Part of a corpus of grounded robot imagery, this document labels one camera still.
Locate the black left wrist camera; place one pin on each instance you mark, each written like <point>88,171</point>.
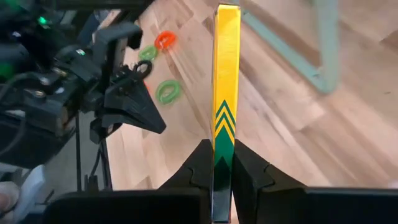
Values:
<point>99,132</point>

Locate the white plastic object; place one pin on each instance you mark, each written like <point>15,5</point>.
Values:
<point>29,189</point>

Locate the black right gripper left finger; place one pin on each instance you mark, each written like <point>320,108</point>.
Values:
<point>192,177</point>

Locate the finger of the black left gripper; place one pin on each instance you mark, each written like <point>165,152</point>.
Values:
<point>118,31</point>
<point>133,105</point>

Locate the green perforated metal shelf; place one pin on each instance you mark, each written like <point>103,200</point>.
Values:
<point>328,46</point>

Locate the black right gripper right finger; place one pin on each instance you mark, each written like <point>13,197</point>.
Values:
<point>252,177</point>

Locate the Crayola crayon box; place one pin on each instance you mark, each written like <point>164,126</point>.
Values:
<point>226,62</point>

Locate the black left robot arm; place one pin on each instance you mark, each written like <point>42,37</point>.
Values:
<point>28,18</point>

